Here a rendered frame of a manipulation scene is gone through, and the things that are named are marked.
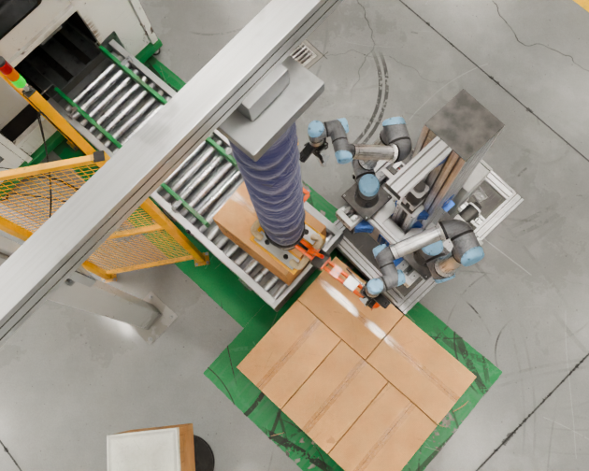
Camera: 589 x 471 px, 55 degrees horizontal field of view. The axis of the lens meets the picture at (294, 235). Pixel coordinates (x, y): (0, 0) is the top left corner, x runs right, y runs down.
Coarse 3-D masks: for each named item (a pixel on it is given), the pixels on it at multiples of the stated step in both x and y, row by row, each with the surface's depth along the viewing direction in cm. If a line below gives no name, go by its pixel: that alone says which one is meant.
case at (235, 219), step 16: (240, 192) 357; (224, 208) 355; (240, 208) 354; (224, 224) 352; (240, 224) 352; (320, 224) 349; (240, 240) 350; (256, 256) 364; (272, 272) 379; (288, 272) 342
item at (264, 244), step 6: (258, 228) 331; (264, 234) 329; (252, 240) 329; (258, 240) 328; (264, 240) 328; (258, 246) 328; (264, 246) 327; (270, 252) 326; (282, 252) 326; (288, 252) 326; (276, 258) 326; (282, 258) 325; (288, 258) 325; (294, 258) 325; (300, 258) 325; (282, 264) 324; (288, 264) 324; (288, 270) 324; (294, 270) 323
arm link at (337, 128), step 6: (336, 120) 269; (342, 120) 268; (330, 126) 267; (336, 126) 267; (342, 126) 267; (348, 126) 268; (330, 132) 268; (336, 132) 266; (342, 132) 267; (336, 138) 266
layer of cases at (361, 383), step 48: (336, 288) 379; (288, 336) 372; (336, 336) 371; (384, 336) 382; (288, 384) 365; (336, 384) 363; (384, 384) 362; (432, 384) 360; (336, 432) 356; (384, 432) 354
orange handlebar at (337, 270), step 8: (304, 192) 322; (304, 200) 321; (304, 240) 316; (296, 248) 315; (312, 248) 314; (336, 264) 310; (328, 272) 310; (336, 272) 309; (344, 272) 310; (344, 280) 309; (360, 288) 307; (360, 296) 306
